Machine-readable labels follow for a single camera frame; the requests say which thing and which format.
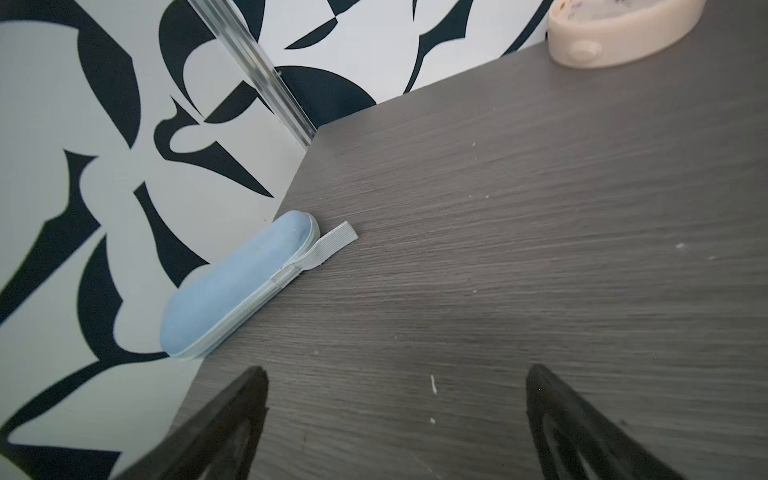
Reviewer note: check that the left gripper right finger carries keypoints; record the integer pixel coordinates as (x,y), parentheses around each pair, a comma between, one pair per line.
(574,440)

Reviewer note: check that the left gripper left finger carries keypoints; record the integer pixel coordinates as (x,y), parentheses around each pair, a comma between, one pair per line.
(218,442)

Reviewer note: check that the blue glasses case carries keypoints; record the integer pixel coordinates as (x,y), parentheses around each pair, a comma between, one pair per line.
(206,311)

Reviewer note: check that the beige round clock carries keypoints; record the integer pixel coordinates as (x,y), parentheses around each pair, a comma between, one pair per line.
(600,34)

